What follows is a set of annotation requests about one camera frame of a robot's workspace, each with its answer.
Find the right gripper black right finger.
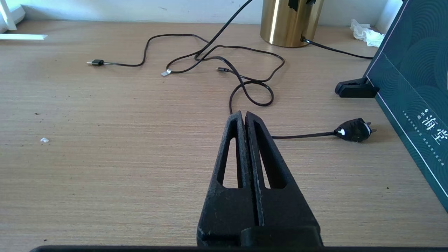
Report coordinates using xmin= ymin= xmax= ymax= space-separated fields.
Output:
xmin=245 ymin=112 xmax=323 ymax=247

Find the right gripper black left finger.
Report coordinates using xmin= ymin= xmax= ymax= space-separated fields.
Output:
xmin=197 ymin=111 xmax=259 ymax=247

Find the white router with antennas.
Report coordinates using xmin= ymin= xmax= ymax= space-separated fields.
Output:
xmin=0 ymin=0 xmax=48 ymax=40

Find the black clip stand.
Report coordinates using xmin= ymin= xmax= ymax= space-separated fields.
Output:
xmin=335 ymin=77 xmax=380 ymax=99

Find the dark blue box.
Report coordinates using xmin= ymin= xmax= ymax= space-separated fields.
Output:
xmin=364 ymin=0 xmax=448 ymax=213

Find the brass desk lamp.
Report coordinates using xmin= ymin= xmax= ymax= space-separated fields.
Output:
xmin=260 ymin=0 xmax=324 ymax=48

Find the crumpled white tissue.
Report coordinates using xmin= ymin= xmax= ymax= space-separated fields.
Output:
xmin=350 ymin=19 xmax=385 ymax=48

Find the black lamp cable with plug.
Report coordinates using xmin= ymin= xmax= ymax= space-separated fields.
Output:
xmin=229 ymin=35 xmax=378 ymax=143

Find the black cable with clear plug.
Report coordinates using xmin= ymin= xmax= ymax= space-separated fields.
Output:
xmin=161 ymin=0 xmax=253 ymax=77

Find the black usb cable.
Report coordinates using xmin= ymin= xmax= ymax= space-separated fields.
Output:
xmin=86 ymin=34 xmax=285 ymax=83

